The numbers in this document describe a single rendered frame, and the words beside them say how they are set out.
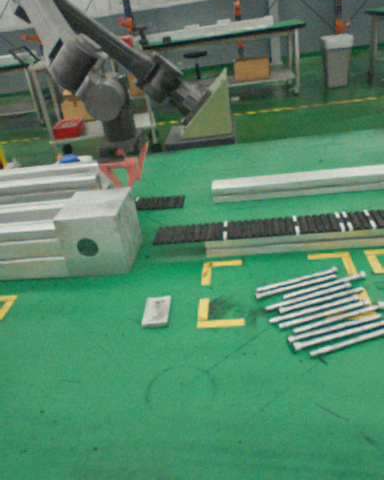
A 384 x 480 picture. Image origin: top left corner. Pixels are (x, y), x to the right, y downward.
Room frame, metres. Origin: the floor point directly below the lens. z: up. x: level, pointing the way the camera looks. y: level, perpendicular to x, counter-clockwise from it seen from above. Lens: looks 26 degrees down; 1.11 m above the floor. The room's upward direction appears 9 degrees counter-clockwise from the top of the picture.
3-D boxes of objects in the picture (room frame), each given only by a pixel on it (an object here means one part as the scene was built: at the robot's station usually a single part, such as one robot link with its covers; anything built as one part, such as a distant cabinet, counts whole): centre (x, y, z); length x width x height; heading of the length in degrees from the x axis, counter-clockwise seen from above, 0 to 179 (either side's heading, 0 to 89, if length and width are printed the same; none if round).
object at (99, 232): (0.60, 0.13, 0.83); 0.12 x 0.09 x 0.10; 170
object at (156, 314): (0.43, 0.06, 0.78); 0.05 x 0.03 x 0.01; 174
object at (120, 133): (0.78, 0.10, 0.94); 0.10 x 0.07 x 0.07; 170
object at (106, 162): (0.75, 0.11, 0.86); 0.07 x 0.07 x 0.09; 80
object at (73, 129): (3.93, 0.68, 0.50); 1.03 x 0.55 x 1.01; 93
